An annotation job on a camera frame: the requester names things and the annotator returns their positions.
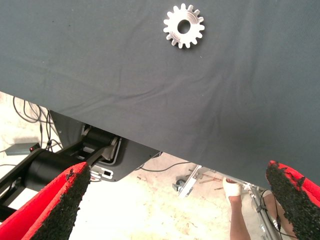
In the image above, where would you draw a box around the bare lower leg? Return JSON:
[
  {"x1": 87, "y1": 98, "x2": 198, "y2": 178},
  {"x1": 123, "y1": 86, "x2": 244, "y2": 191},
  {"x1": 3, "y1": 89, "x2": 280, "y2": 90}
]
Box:
[
  {"x1": 227, "y1": 194, "x2": 251, "y2": 240},
  {"x1": 261, "y1": 192, "x2": 300, "y2": 240}
]

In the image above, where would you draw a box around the black cable on profile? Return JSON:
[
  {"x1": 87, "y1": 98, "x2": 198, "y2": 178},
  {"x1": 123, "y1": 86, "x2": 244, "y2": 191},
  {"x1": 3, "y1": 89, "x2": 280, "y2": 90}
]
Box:
[{"x1": 259, "y1": 189, "x2": 297, "y2": 239}]

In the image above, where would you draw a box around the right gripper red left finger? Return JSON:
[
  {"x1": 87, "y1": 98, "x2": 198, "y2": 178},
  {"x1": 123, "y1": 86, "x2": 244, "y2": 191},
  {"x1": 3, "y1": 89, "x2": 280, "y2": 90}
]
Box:
[{"x1": 0, "y1": 161, "x2": 91, "y2": 240}]

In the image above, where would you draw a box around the grey power box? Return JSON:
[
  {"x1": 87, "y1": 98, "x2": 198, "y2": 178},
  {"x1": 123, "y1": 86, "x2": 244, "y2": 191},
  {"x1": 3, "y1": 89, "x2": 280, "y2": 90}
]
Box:
[{"x1": 5, "y1": 142, "x2": 41, "y2": 157}]

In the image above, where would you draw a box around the black floor cable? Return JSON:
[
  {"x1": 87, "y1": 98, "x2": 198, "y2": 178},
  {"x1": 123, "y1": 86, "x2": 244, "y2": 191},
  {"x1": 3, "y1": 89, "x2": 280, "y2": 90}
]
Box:
[{"x1": 134, "y1": 161, "x2": 192, "y2": 174}]

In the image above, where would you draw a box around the dark grey base panel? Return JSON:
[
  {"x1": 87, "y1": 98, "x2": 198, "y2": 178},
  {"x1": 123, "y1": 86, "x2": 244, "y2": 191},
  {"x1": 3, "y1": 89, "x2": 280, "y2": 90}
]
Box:
[{"x1": 49, "y1": 109, "x2": 161, "y2": 183}]

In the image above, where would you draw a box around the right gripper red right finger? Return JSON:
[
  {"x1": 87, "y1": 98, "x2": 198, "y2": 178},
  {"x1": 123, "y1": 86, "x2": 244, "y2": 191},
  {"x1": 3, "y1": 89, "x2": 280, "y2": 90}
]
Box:
[{"x1": 265, "y1": 160, "x2": 320, "y2": 240}]

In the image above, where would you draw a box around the aluminium table leg bracket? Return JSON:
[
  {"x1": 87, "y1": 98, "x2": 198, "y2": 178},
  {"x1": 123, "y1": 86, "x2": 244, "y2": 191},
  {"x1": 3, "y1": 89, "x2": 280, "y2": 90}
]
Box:
[{"x1": 178, "y1": 164, "x2": 203, "y2": 199}]

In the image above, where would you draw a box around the large steel gear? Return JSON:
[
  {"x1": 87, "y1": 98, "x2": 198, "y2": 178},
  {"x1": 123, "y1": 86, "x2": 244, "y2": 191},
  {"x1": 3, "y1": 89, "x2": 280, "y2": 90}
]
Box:
[{"x1": 162, "y1": 2, "x2": 206, "y2": 50}]

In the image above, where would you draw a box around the dark grey table cloth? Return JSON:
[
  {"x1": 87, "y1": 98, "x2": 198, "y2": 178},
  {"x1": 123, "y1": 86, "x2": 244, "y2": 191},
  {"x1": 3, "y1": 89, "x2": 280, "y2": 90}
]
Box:
[{"x1": 0, "y1": 0, "x2": 320, "y2": 191}]

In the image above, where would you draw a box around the thin hanging black cable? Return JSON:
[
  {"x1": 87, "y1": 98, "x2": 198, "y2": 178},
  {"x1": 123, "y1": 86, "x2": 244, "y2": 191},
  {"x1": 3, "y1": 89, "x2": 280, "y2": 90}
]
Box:
[{"x1": 38, "y1": 104, "x2": 63, "y2": 152}]

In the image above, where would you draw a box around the grey caster wheel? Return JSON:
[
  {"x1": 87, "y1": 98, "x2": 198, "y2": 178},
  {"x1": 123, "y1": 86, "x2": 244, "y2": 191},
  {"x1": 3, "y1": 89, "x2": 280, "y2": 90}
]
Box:
[{"x1": 172, "y1": 179, "x2": 186, "y2": 194}]

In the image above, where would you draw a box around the white shoe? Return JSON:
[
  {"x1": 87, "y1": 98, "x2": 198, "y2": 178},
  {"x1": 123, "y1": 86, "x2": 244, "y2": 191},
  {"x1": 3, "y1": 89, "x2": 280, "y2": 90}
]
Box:
[{"x1": 222, "y1": 177, "x2": 242, "y2": 204}]

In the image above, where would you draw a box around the thin looped floor cable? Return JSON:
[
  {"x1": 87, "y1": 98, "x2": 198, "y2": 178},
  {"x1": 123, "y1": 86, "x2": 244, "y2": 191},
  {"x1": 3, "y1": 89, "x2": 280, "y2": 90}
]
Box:
[{"x1": 12, "y1": 96, "x2": 43, "y2": 124}]

